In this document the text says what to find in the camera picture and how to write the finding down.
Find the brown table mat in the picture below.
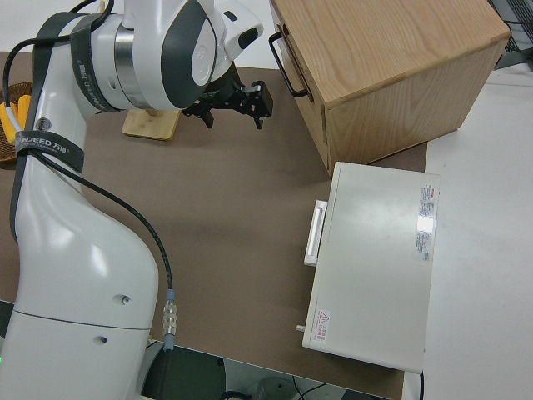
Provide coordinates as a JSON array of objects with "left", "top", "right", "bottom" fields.
[{"left": 0, "top": 50, "right": 430, "bottom": 400}]

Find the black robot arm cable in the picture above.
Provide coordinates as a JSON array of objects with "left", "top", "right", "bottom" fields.
[{"left": 2, "top": 0, "right": 178, "bottom": 353}]

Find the wooden mug stand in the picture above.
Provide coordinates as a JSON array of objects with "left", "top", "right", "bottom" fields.
[{"left": 98, "top": 0, "right": 182, "bottom": 143}]

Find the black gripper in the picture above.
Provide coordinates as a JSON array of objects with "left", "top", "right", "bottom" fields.
[{"left": 182, "top": 68, "right": 274, "bottom": 131}]

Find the black round floor base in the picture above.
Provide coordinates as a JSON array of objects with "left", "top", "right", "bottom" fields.
[{"left": 141, "top": 343, "right": 227, "bottom": 400}]

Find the wooden drawer with black handle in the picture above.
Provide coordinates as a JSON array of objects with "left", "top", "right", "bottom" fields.
[{"left": 268, "top": 2, "right": 328, "bottom": 138}]

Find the brown wicker basket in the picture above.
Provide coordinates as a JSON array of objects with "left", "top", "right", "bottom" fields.
[{"left": 0, "top": 82, "right": 34, "bottom": 164}]

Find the black velcro cable strap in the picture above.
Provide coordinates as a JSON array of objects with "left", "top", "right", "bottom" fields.
[
  {"left": 14, "top": 130, "right": 87, "bottom": 173},
  {"left": 69, "top": 15, "right": 105, "bottom": 114}
]

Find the black wire rack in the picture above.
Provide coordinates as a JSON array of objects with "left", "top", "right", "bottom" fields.
[{"left": 486, "top": 0, "right": 533, "bottom": 70}]

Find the white countertop oven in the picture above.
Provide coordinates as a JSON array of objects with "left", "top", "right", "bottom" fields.
[{"left": 295, "top": 161, "right": 441, "bottom": 374}]

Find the light wooden cabinet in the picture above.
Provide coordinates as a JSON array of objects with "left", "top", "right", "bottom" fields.
[{"left": 268, "top": 0, "right": 511, "bottom": 177}]

